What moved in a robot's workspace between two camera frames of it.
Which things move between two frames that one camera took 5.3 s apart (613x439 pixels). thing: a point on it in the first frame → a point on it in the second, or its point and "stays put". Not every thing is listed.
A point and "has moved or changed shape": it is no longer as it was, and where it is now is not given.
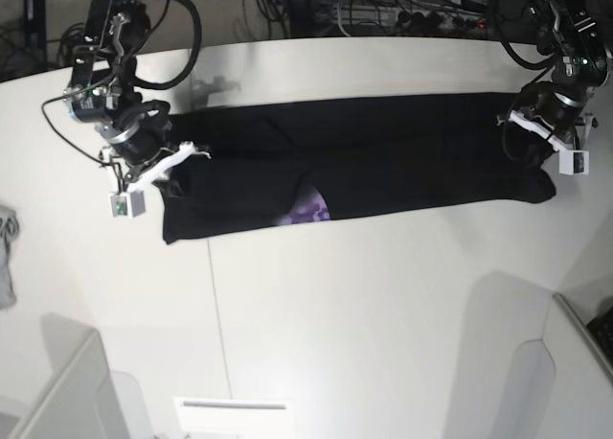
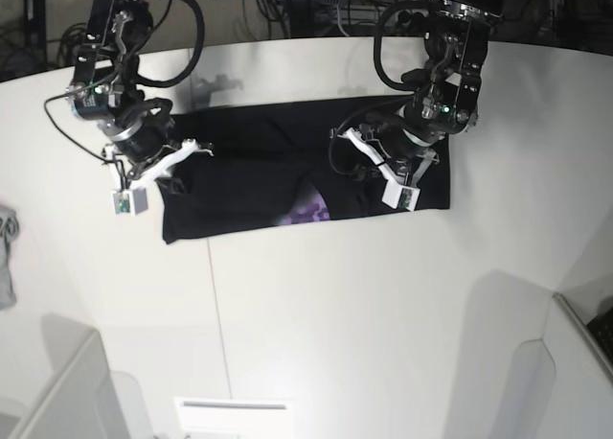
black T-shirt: (301, 162) has moved or changed shape
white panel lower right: (562, 384) stays put
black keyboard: (601, 328) stays put
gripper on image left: (141, 149) stays put
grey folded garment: (9, 233) stays put
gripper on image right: (554, 110) → (403, 155)
